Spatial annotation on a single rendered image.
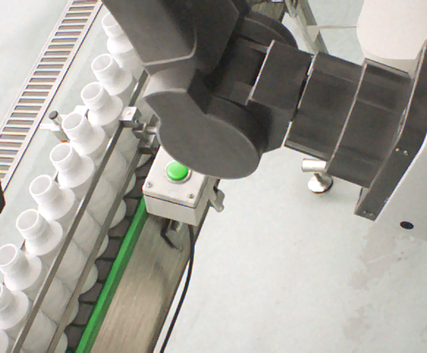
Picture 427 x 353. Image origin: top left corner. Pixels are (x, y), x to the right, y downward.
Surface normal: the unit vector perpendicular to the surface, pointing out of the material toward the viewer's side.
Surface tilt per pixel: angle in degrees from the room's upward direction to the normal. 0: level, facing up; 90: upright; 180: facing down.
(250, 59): 39
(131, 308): 90
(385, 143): 57
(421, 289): 0
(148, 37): 80
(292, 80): 30
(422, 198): 90
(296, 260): 0
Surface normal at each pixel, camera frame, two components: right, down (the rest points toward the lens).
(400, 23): -0.36, -0.58
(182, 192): -0.04, -0.53
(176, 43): -0.38, 0.65
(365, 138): -0.17, 0.33
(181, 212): -0.32, 0.81
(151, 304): 0.87, 0.06
